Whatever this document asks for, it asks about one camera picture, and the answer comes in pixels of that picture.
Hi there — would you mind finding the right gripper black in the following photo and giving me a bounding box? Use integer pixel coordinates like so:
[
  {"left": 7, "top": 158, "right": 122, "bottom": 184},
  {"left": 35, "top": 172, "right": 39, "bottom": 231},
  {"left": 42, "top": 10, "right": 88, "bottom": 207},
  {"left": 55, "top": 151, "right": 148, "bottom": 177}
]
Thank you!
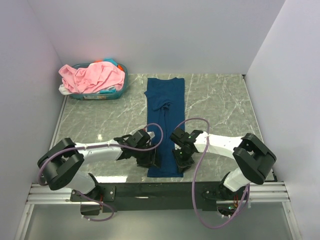
[{"left": 171, "top": 146, "right": 195, "bottom": 174}]

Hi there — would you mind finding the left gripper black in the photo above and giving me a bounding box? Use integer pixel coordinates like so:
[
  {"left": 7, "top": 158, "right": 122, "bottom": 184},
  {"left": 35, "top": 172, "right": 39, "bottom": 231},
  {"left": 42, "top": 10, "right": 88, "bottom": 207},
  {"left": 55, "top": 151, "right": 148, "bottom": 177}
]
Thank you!
[{"left": 133, "top": 143, "right": 160, "bottom": 169}]

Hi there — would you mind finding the dark blue t shirt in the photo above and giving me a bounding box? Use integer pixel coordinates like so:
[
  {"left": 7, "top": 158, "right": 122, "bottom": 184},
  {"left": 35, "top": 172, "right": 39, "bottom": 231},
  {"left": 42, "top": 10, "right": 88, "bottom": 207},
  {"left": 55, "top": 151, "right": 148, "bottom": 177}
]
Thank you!
[{"left": 144, "top": 77, "right": 185, "bottom": 178}]

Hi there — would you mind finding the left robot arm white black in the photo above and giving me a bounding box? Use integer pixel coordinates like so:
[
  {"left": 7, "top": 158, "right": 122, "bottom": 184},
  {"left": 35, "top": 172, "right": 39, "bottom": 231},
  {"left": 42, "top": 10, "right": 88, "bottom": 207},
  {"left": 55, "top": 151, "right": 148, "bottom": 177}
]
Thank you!
[{"left": 37, "top": 129, "right": 161, "bottom": 201}]

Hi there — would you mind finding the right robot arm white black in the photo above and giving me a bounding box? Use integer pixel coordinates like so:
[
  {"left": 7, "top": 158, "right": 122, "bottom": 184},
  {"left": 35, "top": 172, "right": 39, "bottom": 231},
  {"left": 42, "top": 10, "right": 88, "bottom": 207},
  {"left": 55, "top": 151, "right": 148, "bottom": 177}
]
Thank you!
[{"left": 170, "top": 127, "right": 277, "bottom": 201}]

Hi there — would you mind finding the teal laundry basket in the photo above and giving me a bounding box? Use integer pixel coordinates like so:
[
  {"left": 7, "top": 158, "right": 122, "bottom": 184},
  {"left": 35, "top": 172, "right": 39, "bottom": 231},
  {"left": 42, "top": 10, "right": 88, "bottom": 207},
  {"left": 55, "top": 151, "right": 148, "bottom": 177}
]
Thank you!
[{"left": 69, "top": 63, "right": 129, "bottom": 100}]

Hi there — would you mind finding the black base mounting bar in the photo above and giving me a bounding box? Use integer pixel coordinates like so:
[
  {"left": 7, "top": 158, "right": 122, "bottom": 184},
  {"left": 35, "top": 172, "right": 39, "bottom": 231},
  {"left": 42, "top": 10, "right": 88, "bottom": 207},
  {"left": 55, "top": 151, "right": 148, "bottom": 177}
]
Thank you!
[{"left": 69, "top": 182, "right": 250, "bottom": 217}]

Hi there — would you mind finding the orange garment in basket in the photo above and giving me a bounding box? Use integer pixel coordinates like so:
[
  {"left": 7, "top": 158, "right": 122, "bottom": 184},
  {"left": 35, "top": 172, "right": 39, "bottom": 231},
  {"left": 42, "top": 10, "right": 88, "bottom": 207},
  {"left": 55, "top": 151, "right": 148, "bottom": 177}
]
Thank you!
[{"left": 94, "top": 58, "right": 126, "bottom": 72}]

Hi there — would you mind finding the pink t shirt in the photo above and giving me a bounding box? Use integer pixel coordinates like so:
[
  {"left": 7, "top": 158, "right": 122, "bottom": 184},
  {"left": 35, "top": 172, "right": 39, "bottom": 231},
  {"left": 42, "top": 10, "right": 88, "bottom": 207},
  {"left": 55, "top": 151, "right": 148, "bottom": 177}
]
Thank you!
[{"left": 58, "top": 61, "right": 125, "bottom": 94}]

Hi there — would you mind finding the white garment in basket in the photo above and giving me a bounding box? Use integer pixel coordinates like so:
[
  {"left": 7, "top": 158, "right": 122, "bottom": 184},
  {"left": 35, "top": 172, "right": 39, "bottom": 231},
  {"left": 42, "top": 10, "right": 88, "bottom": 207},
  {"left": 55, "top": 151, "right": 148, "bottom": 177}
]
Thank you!
[{"left": 58, "top": 84, "right": 72, "bottom": 96}]

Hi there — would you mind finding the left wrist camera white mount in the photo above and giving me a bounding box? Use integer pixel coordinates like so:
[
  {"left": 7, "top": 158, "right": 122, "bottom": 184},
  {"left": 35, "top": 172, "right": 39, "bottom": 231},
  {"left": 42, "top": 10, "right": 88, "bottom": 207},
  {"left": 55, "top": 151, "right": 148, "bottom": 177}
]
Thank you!
[{"left": 143, "top": 128, "right": 155, "bottom": 139}]

